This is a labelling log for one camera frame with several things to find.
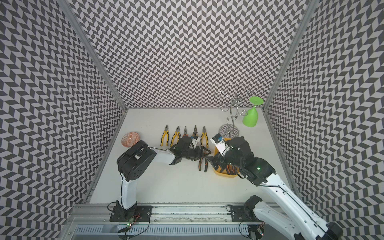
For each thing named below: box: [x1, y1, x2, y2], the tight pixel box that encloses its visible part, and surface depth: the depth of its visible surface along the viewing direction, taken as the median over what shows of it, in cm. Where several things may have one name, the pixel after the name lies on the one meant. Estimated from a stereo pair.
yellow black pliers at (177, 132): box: [170, 126, 181, 147], surface depth 104 cm
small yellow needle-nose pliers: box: [192, 125, 199, 137], surface depth 107 cm
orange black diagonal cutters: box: [198, 146, 212, 173], surface depth 89 cm
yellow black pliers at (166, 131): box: [160, 124, 170, 147], surface depth 104 cm
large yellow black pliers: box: [200, 126, 209, 149], surface depth 104 cm
